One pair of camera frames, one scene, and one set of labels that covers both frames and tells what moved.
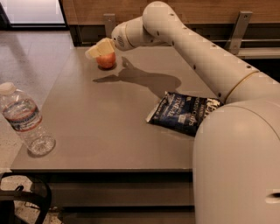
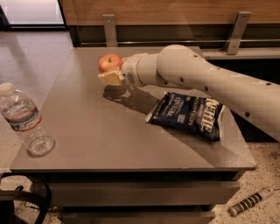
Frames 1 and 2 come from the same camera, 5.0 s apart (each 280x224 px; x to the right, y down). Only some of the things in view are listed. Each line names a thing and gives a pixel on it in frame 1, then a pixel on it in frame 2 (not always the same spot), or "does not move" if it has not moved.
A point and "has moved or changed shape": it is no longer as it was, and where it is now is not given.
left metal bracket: x=109 y=22 does not move
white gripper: x=119 y=37 → x=129 y=71
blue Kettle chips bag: x=181 y=113 does not move
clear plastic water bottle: x=22 y=114 does not move
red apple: x=107 y=61 has moved or changed shape
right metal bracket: x=237 y=34 does not move
